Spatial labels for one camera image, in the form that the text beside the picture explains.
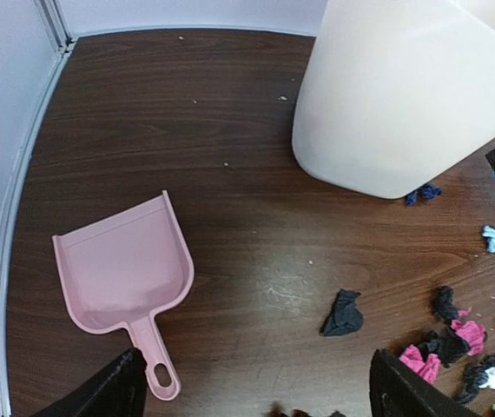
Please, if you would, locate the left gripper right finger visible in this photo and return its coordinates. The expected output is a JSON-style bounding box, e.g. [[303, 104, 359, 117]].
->
[[369, 349, 477, 417]]

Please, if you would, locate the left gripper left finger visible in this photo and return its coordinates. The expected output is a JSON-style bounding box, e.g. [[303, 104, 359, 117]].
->
[[35, 347, 147, 417]]

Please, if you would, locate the pink plastic dustpan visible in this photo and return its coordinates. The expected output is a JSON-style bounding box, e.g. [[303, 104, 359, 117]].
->
[[52, 191, 195, 401]]

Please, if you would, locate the pink paper scrap left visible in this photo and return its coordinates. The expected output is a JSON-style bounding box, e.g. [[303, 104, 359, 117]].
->
[[399, 345, 441, 385]]

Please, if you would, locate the pink paper scrap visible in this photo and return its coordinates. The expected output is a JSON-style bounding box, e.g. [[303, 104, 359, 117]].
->
[[399, 345, 441, 385], [451, 308, 487, 356]]

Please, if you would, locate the black paper scrap front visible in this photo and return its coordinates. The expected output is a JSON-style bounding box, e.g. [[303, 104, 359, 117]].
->
[[454, 355, 495, 405]]

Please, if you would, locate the black paper scrap left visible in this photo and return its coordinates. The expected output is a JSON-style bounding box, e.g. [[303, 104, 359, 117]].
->
[[320, 289, 364, 337]]

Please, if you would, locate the pink paper scrap right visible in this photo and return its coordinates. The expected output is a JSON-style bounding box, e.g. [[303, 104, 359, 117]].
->
[[451, 308, 487, 356]]

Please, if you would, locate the white paper scrap front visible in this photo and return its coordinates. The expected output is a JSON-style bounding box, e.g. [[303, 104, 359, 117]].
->
[[479, 367, 495, 391]]

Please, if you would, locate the black paper scrap front-left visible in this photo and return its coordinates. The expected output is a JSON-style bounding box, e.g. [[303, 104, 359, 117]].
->
[[266, 402, 346, 417]]

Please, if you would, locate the light blue paper scrap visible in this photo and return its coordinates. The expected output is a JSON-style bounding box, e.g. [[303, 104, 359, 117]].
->
[[482, 225, 495, 254]]

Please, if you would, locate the dark blue paper scrap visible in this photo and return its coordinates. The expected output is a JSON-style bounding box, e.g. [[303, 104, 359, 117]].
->
[[405, 183, 443, 207]]

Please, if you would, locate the cream plastic waste bin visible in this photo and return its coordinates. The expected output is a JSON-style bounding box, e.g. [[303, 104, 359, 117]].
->
[[292, 0, 495, 199]]

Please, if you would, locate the left frame post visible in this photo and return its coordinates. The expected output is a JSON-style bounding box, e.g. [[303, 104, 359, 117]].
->
[[34, 0, 76, 55]]

